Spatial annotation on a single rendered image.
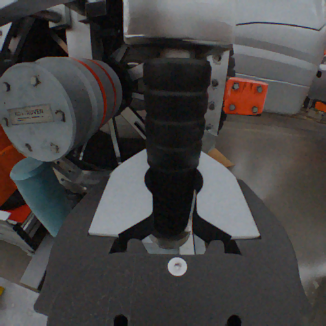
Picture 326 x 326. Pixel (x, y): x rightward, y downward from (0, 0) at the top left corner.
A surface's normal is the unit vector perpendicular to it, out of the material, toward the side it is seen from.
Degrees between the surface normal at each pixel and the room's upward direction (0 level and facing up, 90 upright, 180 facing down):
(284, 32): 90
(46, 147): 90
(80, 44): 90
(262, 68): 90
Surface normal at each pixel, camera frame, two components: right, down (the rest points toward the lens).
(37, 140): -0.04, 0.54
